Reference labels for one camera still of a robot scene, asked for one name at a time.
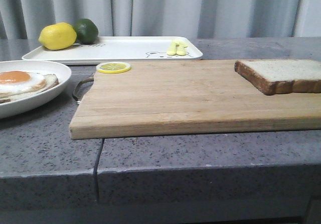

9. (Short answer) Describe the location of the white bread slice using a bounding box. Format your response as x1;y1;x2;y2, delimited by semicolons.
234;59;320;95

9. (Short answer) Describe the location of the white round plate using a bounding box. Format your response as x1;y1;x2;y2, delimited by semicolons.
1;60;72;119

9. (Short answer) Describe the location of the fried egg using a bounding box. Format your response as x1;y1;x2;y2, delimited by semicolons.
1;71;46;96

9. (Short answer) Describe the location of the white rectangular tray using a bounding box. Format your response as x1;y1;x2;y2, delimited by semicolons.
22;36;203;65

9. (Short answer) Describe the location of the wooden cutting board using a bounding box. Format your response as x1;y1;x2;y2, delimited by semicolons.
69;60;320;140

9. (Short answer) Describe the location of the left yellow-green small piece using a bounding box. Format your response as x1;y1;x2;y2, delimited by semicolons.
167;40;179;56

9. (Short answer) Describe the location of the yellow-green small piece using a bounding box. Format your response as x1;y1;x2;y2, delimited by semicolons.
167;40;179;56
176;41;188;56

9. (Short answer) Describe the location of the right yellow-green small piece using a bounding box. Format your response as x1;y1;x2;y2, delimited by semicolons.
176;41;188;56

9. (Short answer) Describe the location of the lemon slice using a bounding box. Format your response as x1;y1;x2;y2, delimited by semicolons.
96;61;131;74

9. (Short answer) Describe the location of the grey curtain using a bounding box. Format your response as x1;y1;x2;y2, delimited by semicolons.
1;0;320;39

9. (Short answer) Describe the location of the green lime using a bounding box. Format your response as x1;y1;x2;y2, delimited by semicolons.
74;18;98;44

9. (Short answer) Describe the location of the yellow lemon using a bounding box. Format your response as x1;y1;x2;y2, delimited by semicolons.
38;22;77;50

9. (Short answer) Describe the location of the metal board handle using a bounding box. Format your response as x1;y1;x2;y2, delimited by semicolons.
72;73;94;104

